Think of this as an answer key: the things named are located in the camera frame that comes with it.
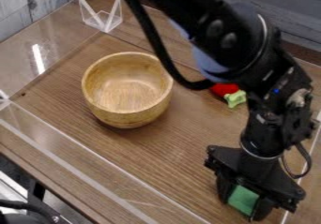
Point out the clear acrylic corner bracket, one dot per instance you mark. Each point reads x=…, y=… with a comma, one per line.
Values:
x=101, y=20

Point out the brown wooden bowl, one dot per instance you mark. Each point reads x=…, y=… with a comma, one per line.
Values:
x=127, y=89

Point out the red toy strawberry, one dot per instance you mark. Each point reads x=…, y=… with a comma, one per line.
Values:
x=230, y=92

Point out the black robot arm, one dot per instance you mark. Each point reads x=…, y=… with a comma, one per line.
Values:
x=239, y=50

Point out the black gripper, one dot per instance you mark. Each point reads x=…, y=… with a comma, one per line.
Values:
x=261, y=175

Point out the green rectangular block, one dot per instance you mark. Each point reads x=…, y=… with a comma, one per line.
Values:
x=242, y=200

